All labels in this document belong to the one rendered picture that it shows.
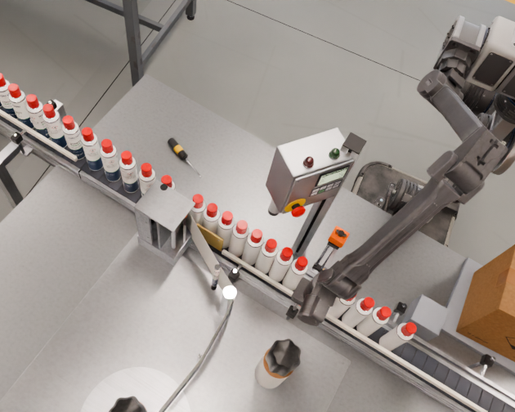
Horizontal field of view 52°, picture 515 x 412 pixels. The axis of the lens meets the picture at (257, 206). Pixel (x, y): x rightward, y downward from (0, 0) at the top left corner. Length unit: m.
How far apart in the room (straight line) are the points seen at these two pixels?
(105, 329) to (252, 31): 2.40
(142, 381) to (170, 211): 0.50
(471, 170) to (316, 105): 2.15
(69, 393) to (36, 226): 0.57
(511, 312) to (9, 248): 1.55
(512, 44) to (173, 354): 1.30
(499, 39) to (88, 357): 1.46
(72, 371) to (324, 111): 2.19
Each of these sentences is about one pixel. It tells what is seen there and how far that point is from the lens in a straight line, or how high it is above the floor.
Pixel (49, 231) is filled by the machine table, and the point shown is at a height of 0.83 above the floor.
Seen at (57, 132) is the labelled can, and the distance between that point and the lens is 1.89.
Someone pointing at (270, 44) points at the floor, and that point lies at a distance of 3.53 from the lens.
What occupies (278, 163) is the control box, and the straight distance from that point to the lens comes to 1.27.
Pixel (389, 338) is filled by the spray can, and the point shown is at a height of 0.98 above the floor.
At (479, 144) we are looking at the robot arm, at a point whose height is 1.64.
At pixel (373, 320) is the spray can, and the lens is 1.61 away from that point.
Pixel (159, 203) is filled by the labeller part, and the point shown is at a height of 1.14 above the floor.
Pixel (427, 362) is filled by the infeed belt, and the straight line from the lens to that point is 1.82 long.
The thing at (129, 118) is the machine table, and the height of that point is 0.83.
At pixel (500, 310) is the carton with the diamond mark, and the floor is 1.12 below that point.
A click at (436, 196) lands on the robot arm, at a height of 1.55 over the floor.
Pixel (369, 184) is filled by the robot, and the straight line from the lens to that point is 2.77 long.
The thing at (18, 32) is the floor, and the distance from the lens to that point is 3.62.
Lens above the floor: 2.50
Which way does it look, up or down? 62 degrees down
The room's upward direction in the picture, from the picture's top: 16 degrees clockwise
